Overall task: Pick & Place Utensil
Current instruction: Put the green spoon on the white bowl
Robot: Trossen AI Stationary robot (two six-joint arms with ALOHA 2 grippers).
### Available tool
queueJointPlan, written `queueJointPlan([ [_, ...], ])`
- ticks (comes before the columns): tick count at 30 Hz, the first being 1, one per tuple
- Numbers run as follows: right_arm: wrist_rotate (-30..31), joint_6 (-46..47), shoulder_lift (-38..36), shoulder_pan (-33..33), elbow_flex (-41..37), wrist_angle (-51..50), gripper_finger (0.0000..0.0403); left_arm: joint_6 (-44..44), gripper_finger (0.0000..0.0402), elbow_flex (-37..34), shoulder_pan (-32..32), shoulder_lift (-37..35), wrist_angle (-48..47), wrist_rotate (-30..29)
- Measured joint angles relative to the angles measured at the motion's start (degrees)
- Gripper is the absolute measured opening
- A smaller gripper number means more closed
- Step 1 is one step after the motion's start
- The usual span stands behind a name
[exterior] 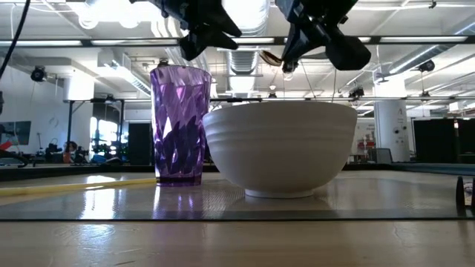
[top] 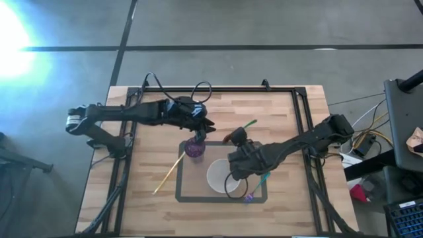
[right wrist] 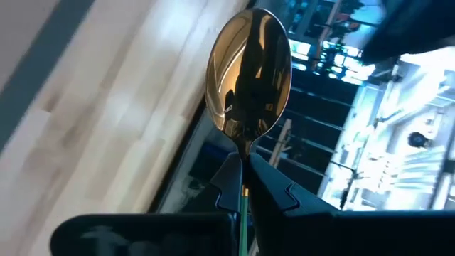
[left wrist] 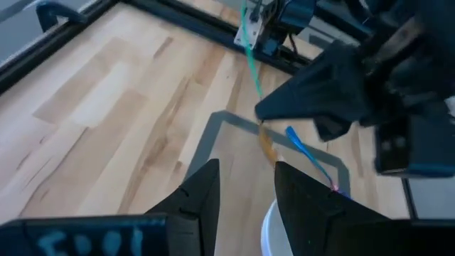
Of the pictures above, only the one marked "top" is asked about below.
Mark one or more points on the black tape rectangle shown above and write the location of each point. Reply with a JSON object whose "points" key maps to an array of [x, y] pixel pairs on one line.
{"points": [[178, 185]]}

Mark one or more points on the black floor stand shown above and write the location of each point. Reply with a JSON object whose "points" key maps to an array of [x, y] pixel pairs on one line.
{"points": [[23, 162]]}

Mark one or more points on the black pole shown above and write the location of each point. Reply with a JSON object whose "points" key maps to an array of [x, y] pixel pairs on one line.
{"points": [[411, 82]]}

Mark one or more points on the yellow straw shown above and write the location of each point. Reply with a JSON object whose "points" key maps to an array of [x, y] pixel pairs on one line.
{"points": [[168, 173]]}

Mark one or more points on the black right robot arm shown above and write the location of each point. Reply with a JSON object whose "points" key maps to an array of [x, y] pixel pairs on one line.
{"points": [[297, 142]]}

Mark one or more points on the purple plastic cup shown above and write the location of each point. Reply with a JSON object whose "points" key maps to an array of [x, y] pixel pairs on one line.
{"points": [[195, 148]]}

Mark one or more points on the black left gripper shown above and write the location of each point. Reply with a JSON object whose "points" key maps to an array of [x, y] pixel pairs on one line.
{"points": [[185, 112]]}

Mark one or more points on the white bowl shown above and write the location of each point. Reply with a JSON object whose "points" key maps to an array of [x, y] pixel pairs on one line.
{"points": [[216, 175]]}

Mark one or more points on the dark grey box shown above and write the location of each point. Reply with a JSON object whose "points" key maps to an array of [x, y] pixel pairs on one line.
{"points": [[403, 183]]}

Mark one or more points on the black metal rig frame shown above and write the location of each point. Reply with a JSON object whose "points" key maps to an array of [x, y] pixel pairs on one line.
{"points": [[231, 89]]}

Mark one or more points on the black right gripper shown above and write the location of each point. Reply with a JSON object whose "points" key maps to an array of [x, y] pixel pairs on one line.
{"points": [[248, 160]]}

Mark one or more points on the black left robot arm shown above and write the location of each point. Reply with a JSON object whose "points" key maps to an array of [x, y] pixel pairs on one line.
{"points": [[132, 112]]}

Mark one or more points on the black floor beam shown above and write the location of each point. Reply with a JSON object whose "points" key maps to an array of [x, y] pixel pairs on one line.
{"points": [[367, 167]]}

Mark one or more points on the black frame clamp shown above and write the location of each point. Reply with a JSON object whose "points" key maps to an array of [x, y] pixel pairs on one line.
{"points": [[144, 86], [266, 84]]}

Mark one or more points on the red object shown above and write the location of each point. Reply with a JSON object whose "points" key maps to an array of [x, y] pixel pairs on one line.
{"points": [[359, 193]]}

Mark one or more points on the grey cabinet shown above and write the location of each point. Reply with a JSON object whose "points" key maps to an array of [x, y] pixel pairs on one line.
{"points": [[404, 132]]}

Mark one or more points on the black power box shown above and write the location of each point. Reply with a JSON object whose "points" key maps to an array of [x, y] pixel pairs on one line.
{"points": [[363, 145]]}

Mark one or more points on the brown crumpled paper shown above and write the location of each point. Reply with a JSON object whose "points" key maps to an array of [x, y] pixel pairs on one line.
{"points": [[415, 140]]}

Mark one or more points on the black crate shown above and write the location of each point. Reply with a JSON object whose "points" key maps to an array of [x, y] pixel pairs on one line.
{"points": [[404, 219]]}

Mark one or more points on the white power strip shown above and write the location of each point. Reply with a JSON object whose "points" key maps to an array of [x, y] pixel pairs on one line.
{"points": [[351, 161]]}

